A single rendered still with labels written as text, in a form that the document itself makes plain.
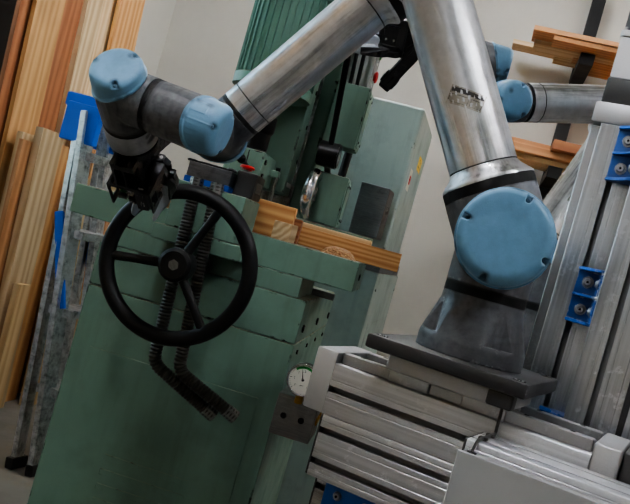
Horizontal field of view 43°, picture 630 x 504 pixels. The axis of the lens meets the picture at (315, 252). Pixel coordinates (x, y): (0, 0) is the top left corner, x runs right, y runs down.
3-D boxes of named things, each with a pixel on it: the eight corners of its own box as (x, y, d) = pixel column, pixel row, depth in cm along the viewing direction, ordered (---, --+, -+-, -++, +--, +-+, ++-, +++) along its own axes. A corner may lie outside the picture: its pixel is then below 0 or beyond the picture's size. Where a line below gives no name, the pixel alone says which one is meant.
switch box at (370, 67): (344, 81, 202) (362, 19, 202) (348, 90, 212) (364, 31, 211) (368, 87, 201) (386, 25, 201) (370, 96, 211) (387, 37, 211)
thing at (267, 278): (108, 243, 163) (114, 223, 163) (143, 245, 184) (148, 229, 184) (297, 298, 158) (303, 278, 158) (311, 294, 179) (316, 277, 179)
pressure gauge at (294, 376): (279, 401, 152) (291, 359, 152) (282, 397, 155) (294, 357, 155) (311, 410, 151) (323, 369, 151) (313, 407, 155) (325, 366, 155)
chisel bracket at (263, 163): (223, 182, 172) (234, 143, 172) (238, 188, 186) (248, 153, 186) (256, 191, 171) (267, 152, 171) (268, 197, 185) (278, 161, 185)
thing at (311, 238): (124, 195, 179) (128, 177, 179) (127, 195, 181) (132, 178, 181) (396, 272, 171) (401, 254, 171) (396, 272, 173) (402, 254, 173)
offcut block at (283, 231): (288, 242, 159) (293, 224, 159) (270, 237, 160) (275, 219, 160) (293, 243, 164) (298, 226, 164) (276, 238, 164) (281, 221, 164)
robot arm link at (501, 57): (505, 84, 159) (517, 42, 159) (451, 70, 160) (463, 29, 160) (501, 92, 167) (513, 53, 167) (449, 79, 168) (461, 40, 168)
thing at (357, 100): (321, 141, 192) (338, 80, 192) (325, 146, 201) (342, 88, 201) (355, 150, 191) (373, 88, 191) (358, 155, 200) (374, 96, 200)
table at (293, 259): (46, 206, 155) (54, 176, 155) (106, 217, 185) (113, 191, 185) (349, 294, 147) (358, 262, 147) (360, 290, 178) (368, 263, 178)
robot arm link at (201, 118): (249, 116, 115) (181, 90, 117) (225, 98, 104) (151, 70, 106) (228, 167, 115) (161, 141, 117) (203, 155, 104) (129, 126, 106)
